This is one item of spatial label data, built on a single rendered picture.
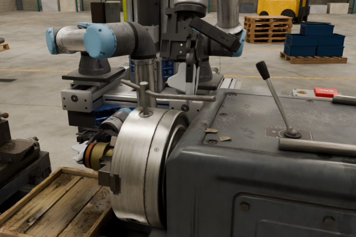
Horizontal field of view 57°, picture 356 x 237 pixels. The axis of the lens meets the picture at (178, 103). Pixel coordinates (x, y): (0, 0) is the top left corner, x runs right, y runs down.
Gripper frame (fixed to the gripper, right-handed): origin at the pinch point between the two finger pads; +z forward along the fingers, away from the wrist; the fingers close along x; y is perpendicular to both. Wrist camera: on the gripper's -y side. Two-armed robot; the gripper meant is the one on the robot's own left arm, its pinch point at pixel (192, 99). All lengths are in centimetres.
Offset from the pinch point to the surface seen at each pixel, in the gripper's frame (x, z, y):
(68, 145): -229, 60, 178
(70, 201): -24, 37, 43
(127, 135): -2.4, 10.0, 15.7
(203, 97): 6.2, -0.6, -3.8
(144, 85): -4.6, -2.5, 13.1
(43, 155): -40, 27, 66
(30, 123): -267, 46, 256
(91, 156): -11.3, 18.2, 29.8
